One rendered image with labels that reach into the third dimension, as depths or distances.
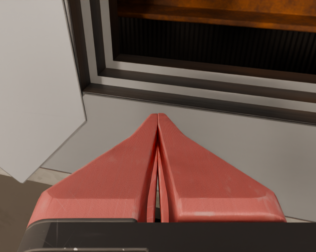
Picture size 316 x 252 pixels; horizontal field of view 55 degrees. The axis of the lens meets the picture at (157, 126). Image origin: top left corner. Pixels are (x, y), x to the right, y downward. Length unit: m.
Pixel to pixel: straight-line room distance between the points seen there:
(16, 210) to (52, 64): 2.03
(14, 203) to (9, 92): 1.93
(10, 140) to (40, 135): 0.04
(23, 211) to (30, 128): 1.93
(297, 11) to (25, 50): 0.28
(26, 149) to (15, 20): 0.12
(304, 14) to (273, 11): 0.03
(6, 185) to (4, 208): 0.24
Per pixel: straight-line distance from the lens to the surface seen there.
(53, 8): 0.23
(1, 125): 0.31
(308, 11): 0.39
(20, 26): 0.24
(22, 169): 0.33
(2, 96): 0.29
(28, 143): 0.30
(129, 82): 0.24
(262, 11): 0.38
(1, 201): 2.25
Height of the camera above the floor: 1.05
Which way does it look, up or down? 53 degrees down
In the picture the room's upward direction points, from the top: 155 degrees counter-clockwise
